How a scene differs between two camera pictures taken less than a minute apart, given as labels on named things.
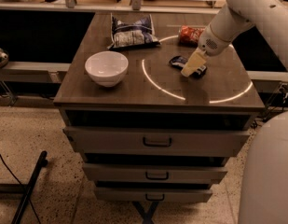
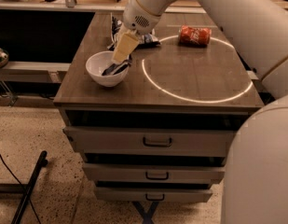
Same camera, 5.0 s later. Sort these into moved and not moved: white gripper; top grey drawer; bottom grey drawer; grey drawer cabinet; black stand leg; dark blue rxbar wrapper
Moved: dark blue rxbar wrapper; white gripper
Not moved: black stand leg; bottom grey drawer; top grey drawer; grey drawer cabinet
